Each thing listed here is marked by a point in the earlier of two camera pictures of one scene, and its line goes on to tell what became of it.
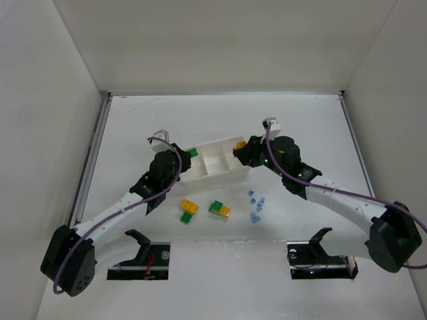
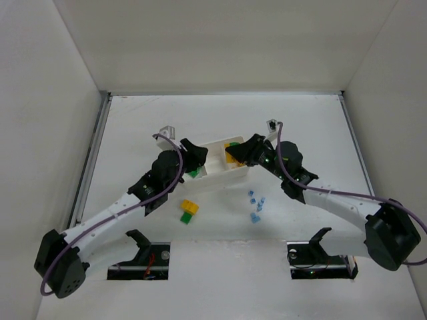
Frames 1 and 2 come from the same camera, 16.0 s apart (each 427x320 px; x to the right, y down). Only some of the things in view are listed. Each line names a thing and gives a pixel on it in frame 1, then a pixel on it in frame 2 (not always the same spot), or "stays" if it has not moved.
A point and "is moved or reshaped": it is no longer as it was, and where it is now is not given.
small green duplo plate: [186, 217] stays
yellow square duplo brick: [225, 211] -> [231, 159]
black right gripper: [249, 154] stays
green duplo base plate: [193, 152] is moved or reshaped
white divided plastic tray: [215, 164] stays
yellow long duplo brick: [187, 205] stays
